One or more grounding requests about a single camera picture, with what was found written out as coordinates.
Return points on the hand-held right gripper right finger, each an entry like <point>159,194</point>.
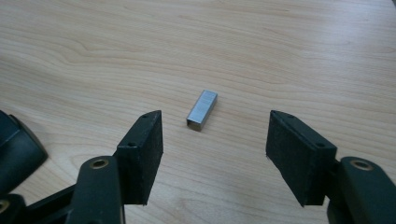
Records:
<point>299,161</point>

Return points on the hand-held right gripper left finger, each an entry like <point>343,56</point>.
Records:
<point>141,161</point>

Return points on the silver staple strip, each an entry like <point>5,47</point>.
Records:
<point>202,109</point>

